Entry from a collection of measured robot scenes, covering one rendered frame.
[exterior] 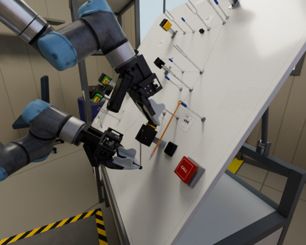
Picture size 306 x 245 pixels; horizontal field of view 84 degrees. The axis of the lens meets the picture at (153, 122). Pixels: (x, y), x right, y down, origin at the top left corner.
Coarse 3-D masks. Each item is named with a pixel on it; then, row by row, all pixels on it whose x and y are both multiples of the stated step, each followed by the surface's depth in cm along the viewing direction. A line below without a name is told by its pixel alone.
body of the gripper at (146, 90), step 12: (132, 60) 45; (144, 60) 48; (120, 72) 46; (132, 72) 47; (144, 72) 49; (132, 84) 48; (144, 84) 48; (156, 84) 51; (132, 96) 52; (144, 96) 49
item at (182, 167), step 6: (180, 162) 44; (186, 162) 43; (192, 162) 41; (180, 168) 43; (186, 168) 42; (192, 168) 40; (180, 174) 42; (186, 174) 41; (192, 174) 40; (186, 180) 40
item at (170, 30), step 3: (162, 21) 91; (165, 21) 87; (159, 24) 92; (162, 24) 88; (162, 27) 88; (165, 30) 89; (168, 30) 91; (171, 30) 93; (171, 33) 94; (174, 33) 94; (171, 36) 94
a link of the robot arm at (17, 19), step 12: (0, 0) 36; (12, 0) 38; (0, 12) 37; (12, 12) 38; (24, 12) 39; (36, 12) 42; (12, 24) 39; (24, 24) 40; (36, 24) 41; (48, 24) 44; (24, 36) 42; (36, 36) 42; (36, 48) 44
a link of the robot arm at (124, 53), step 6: (126, 42) 43; (120, 48) 42; (126, 48) 43; (132, 48) 45; (108, 54) 43; (114, 54) 43; (120, 54) 43; (126, 54) 43; (132, 54) 45; (108, 60) 45; (114, 60) 44; (120, 60) 44; (126, 60) 44; (114, 66) 45; (120, 66) 45
